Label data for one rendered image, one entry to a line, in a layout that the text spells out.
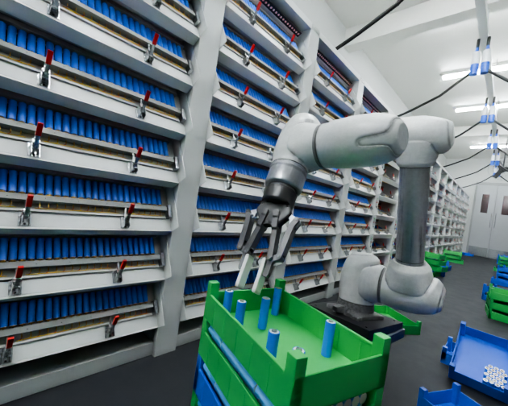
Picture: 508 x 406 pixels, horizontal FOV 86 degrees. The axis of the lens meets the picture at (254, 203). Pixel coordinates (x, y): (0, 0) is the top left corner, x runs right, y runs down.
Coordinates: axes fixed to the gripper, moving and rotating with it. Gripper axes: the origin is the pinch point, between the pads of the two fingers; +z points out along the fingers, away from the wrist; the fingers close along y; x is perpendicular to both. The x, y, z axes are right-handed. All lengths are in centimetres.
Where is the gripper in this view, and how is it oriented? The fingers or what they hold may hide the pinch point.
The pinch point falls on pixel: (252, 274)
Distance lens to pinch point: 58.0
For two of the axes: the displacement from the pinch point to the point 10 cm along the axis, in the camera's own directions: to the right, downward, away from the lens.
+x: -3.7, -4.7, -8.0
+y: -8.7, -1.3, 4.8
